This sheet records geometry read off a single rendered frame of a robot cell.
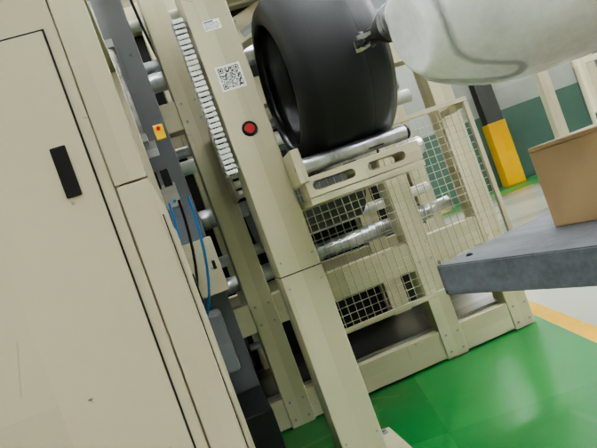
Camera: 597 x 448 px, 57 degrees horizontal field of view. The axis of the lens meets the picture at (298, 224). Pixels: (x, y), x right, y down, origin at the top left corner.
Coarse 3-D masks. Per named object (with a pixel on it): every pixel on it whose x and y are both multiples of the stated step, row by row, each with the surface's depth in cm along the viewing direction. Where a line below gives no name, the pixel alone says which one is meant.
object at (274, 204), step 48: (192, 0) 158; (240, 48) 160; (240, 96) 159; (240, 144) 158; (288, 192) 160; (288, 240) 159; (288, 288) 158; (336, 336) 160; (336, 384) 159; (336, 432) 159
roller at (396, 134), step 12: (384, 132) 159; (396, 132) 159; (408, 132) 160; (348, 144) 157; (360, 144) 157; (372, 144) 158; (384, 144) 159; (312, 156) 155; (324, 156) 155; (336, 156) 155; (348, 156) 157; (312, 168) 154
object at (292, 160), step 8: (288, 152) 150; (296, 152) 149; (288, 160) 154; (296, 160) 149; (288, 168) 157; (296, 168) 149; (304, 168) 150; (296, 176) 151; (304, 176) 150; (296, 184) 154
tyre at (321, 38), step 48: (288, 0) 149; (336, 0) 148; (288, 48) 147; (336, 48) 145; (384, 48) 149; (288, 96) 197; (336, 96) 147; (384, 96) 152; (288, 144) 181; (336, 144) 157
